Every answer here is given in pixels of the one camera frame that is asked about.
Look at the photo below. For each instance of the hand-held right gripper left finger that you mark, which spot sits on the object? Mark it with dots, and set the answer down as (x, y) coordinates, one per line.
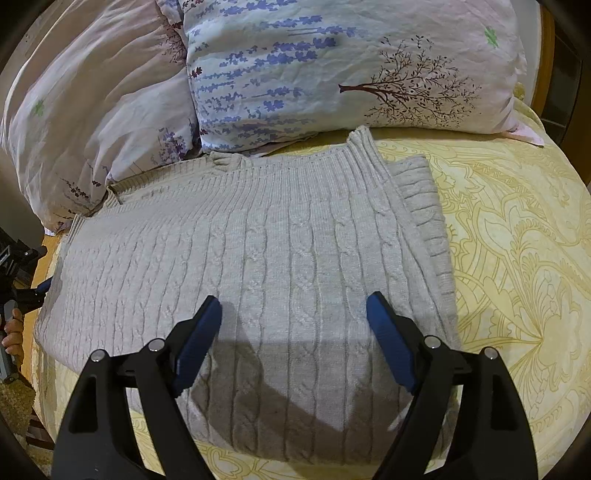
(196, 344)

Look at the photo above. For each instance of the white pillow with tree print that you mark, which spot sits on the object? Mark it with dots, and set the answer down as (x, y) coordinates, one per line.
(351, 60)

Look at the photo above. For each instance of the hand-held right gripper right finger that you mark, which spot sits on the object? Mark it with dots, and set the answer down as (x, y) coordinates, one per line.
(390, 341)

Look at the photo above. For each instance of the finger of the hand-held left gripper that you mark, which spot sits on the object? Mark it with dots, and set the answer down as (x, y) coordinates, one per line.
(44, 287)

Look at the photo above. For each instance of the person's left hand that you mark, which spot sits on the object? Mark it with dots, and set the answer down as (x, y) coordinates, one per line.
(11, 332)

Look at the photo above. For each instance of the pink floral pillow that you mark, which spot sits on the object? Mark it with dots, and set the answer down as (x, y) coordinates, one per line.
(92, 101)

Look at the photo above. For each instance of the wooden chair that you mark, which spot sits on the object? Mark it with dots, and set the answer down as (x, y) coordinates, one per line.
(41, 429)

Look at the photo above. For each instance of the wooden headboard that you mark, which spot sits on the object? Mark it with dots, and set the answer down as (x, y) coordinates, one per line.
(554, 69)

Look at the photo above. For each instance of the yellow patterned bedspread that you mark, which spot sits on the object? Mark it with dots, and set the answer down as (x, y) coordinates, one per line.
(517, 258)

